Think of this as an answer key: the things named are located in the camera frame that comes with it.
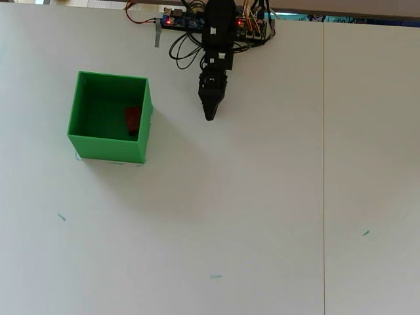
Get teal patterned strip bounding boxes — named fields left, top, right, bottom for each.
left=274, top=12, right=420, bottom=26

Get red rectangular block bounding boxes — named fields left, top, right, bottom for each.
left=123, top=106, right=142, bottom=136

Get thin red orange cable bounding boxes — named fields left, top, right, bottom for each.
left=125, top=0, right=158, bottom=25

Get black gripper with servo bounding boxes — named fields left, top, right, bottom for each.
left=198, top=49, right=235, bottom=122

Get black looped base cable bundle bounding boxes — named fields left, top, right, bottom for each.
left=168, top=31, right=206, bottom=71

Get black cable beside jumper board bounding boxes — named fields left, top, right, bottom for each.
left=231, top=0, right=277, bottom=55

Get grey tape strip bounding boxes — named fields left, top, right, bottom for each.
left=154, top=18, right=163, bottom=49

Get coloured jumper wires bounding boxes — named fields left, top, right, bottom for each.
left=241, top=0, right=267, bottom=35

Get green square plastic bin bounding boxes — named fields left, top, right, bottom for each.
left=66, top=70, right=155, bottom=165

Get blue circuit board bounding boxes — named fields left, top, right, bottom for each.
left=162, top=8, right=207, bottom=31

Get black circuit board with connectors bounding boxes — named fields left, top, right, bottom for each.
left=236, top=16, right=268, bottom=41

